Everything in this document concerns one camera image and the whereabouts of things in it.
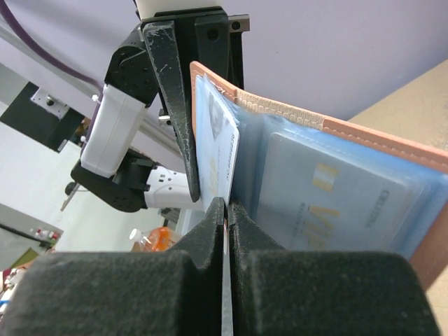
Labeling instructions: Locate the pink leather card holder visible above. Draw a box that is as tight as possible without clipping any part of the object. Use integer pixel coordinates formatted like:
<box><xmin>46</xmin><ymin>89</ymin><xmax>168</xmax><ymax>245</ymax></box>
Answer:
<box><xmin>190</xmin><ymin>61</ymin><xmax>447</xmax><ymax>288</ymax></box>

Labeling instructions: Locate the white patterned credit card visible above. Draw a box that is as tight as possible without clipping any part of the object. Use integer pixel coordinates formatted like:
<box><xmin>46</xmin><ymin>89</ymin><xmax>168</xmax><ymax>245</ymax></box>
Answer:
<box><xmin>194</xmin><ymin>76</ymin><xmax>239</xmax><ymax>210</ymax></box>

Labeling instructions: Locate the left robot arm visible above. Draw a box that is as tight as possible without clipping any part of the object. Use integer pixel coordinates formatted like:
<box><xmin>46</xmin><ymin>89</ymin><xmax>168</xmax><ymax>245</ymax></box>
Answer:
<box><xmin>71</xmin><ymin>6</ymin><xmax>250</xmax><ymax>213</ymax></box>

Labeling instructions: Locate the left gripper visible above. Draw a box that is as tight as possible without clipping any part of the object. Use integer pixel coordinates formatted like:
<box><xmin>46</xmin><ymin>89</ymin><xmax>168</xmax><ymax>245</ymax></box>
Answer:
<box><xmin>140</xmin><ymin>10</ymin><xmax>249</xmax><ymax>202</ymax></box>

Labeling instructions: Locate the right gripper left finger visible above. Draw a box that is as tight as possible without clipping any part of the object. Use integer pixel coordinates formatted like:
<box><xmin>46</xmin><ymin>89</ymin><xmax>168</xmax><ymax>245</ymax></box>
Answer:
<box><xmin>1</xmin><ymin>198</ymin><xmax>225</xmax><ymax>335</ymax></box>

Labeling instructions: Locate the grey card in sleeve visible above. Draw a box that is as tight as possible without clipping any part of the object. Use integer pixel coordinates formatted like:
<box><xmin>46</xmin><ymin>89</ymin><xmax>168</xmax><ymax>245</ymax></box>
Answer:
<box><xmin>256</xmin><ymin>133</ymin><xmax>420</xmax><ymax>251</ymax></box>

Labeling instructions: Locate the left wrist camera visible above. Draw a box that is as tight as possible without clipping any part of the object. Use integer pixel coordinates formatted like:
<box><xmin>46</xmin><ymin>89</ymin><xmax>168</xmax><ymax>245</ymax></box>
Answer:
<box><xmin>134</xmin><ymin>0</ymin><xmax>223</xmax><ymax>22</ymax></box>

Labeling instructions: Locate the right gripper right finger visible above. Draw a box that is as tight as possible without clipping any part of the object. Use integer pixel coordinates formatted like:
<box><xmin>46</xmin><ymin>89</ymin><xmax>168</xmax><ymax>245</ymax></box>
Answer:
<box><xmin>227</xmin><ymin>202</ymin><xmax>440</xmax><ymax>335</ymax></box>

